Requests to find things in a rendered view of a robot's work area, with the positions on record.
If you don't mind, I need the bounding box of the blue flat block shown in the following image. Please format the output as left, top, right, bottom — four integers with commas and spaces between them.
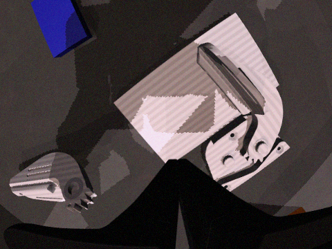
31, 0, 92, 58

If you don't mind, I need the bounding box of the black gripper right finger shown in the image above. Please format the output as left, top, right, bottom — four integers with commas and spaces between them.
177, 158, 332, 249

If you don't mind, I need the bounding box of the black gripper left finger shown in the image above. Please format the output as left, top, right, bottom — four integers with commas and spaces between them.
3, 158, 180, 249

